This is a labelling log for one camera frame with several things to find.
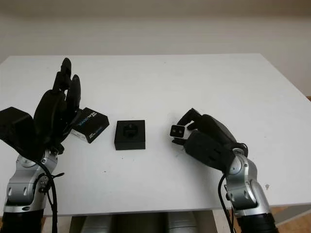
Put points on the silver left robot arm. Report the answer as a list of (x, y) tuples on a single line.
[(22, 187)]

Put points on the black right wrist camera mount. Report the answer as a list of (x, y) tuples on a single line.
[(209, 150)]

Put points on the black RealSense box lid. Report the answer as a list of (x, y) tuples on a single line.
[(94, 123)]

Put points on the grey robot body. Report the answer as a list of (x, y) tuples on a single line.
[(141, 222)]

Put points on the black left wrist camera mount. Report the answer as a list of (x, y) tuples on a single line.
[(17, 131)]

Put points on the small silver black camera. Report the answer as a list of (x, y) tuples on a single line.
[(178, 131)]

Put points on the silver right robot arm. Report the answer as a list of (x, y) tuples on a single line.
[(247, 194)]

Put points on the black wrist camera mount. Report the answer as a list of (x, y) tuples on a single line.
[(209, 150), (17, 131)]

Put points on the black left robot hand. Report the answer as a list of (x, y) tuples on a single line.
[(48, 114)]

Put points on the black box base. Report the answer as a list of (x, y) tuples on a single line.
[(130, 144)]

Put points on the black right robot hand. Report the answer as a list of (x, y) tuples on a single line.
[(216, 128)]

